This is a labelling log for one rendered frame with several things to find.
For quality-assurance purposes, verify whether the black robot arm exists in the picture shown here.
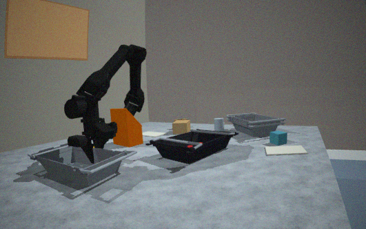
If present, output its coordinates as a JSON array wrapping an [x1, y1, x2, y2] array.
[[64, 44, 147, 141]]

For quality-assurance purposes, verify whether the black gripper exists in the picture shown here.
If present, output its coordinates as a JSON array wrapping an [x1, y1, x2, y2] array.
[[68, 115, 108, 163]]

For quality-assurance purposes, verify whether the teal cube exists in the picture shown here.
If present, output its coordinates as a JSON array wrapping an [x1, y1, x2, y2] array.
[[270, 130, 287, 145]]

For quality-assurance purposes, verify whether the grey cylinder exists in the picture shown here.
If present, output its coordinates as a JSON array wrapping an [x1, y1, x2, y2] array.
[[214, 118, 224, 131]]

